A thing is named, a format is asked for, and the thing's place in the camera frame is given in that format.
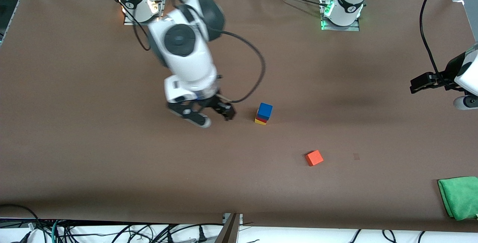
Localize blue wooden block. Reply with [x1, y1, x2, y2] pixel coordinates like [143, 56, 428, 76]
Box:
[257, 102, 273, 121]

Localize orange wooden block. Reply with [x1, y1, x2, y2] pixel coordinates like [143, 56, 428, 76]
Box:
[305, 149, 325, 167]

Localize green folded cloth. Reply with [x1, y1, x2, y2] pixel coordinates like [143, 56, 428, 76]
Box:
[437, 176, 478, 221]

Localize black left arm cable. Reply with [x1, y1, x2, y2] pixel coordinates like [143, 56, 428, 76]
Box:
[420, 0, 450, 75]

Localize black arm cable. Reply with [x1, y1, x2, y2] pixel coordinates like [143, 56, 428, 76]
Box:
[98, 0, 267, 104]
[420, 0, 450, 75]

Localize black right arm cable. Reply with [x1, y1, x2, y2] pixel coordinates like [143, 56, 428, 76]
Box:
[98, 0, 267, 104]

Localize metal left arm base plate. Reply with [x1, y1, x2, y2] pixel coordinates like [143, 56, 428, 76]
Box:
[320, 0, 360, 32]

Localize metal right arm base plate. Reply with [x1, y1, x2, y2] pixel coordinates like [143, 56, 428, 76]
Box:
[122, 0, 166, 27]

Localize tangled black floor cables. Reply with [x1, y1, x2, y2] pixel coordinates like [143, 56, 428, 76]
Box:
[0, 204, 426, 243]

